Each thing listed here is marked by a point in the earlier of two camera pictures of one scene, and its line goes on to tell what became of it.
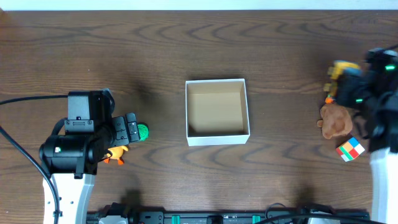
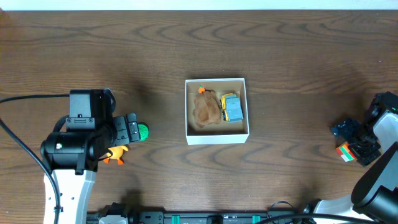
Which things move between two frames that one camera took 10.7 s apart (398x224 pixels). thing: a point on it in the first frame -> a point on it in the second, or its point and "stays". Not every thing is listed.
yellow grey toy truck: (339, 68) -> (231, 107)
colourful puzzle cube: (350, 150) stays
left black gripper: (125, 129) stays
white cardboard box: (217, 112) stays
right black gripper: (343, 91) -> (357, 142)
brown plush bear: (335, 121) -> (206, 109)
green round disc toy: (143, 132) stays
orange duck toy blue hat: (117, 147) stays
